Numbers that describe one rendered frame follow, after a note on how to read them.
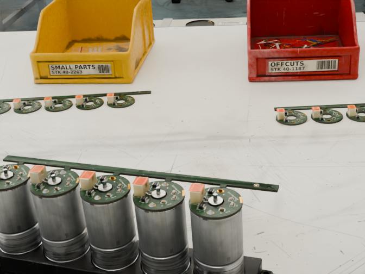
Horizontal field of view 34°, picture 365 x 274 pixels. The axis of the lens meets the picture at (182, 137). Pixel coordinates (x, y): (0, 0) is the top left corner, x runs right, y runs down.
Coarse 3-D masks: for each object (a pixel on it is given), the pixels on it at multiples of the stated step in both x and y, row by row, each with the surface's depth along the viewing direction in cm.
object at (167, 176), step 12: (12, 156) 33; (72, 168) 32; (84, 168) 32; (96, 168) 31; (108, 168) 31; (120, 168) 31; (168, 180) 30; (180, 180) 30; (192, 180) 30; (204, 180) 30; (216, 180) 30; (228, 180) 30; (240, 180) 29
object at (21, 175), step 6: (0, 168) 32; (6, 168) 32; (12, 168) 32; (18, 168) 32; (24, 168) 32; (0, 174) 32; (18, 174) 31; (24, 174) 31; (0, 180) 31; (6, 180) 31; (12, 180) 31; (18, 180) 31; (24, 180) 31; (0, 186) 30; (6, 186) 30; (12, 186) 30
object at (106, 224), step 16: (96, 208) 29; (112, 208) 29; (128, 208) 30; (96, 224) 29; (112, 224) 29; (128, 224) 30; (96, 240) 30; (112, 240) 30; (128, 240) 30; (96, 256) 30; (112, 256) 30; (128, 256) 30
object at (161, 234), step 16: (176, 208) 28; (144, 224) 28; (160, 224) 28; (176, 224) 28; (144, 240) 29; (160, 240) 29; (176, 240) 29; (144, 256) 30; (160, 256) 29; (176, 256) 29; (144, 272) 30; (160, 272) 30; (176, 272) 30
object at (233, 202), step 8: (208, 192) 29; (216, 192) 29; (224, 192) 29; (232, 192) 29; (224, 200) 28; (232, 200) 28; (240, 200) 28; (192, 208) 28; (200, 208) 27; (208, 208) 28; (216, 208) 27; (224, 208) 27; (232, 208) 27; (240, 208) 27; (200, 216) 27; (208, 216) 27; (216, 216) 27; (224, 216) 27
